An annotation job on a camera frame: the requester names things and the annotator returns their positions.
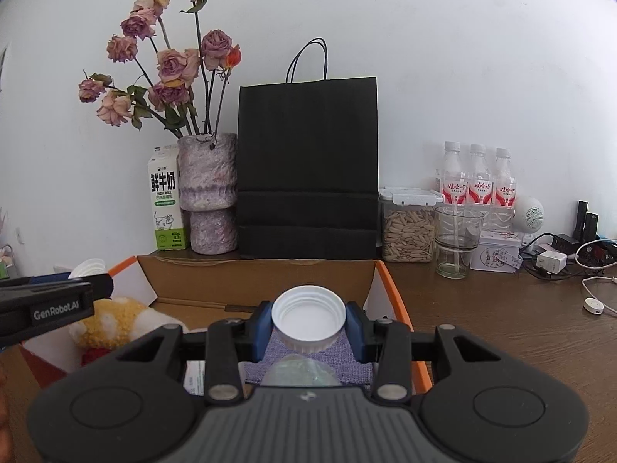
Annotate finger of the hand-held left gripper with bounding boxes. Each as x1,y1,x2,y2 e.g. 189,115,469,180
0,273,115,300

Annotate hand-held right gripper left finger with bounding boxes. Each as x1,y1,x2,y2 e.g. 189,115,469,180
116,300,273,406

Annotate white green milk carton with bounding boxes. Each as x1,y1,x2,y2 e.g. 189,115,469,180
147,143,188,252

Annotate yellow white plush toy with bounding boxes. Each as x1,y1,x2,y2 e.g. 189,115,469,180
68,297,187,353

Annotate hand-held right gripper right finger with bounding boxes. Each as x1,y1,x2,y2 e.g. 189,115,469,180
344,301,502,404

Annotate black power adapter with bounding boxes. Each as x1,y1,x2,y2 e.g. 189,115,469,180
551,233,582,254

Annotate clear drinking glass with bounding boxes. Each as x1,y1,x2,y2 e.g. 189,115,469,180
434,205,485,280

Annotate black paper bag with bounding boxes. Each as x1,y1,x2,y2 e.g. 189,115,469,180
236,37,379,260

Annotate purple textured vase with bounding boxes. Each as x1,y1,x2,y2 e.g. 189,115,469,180
177,132,239,255

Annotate clear seed container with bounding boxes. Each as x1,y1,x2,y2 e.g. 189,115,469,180
378,186,445,264

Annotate purple fabric pouch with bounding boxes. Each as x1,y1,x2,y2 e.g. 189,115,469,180
243,327,375,387

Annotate large white bottle cap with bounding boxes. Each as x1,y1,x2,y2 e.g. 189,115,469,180
270,285,347,353

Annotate red fabric rose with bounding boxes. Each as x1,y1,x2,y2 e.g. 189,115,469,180
80,346,117,367

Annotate white charger plug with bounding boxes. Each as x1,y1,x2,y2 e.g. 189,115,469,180
536,249,569,275

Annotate white tin box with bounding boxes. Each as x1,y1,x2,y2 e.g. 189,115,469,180
469,230,524,273

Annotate black power cable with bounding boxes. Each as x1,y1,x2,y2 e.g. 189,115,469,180
520,232,555,281

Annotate red cardboard box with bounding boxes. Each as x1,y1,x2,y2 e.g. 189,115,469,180
0,255,433,396

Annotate dried pink roses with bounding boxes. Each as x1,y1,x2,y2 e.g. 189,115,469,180
78,0,242,139

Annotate white round speaker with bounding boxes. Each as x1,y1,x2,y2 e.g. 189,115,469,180
511,196,546,233

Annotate clear bag with green contents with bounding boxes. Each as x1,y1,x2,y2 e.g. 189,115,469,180
262,352,341,388

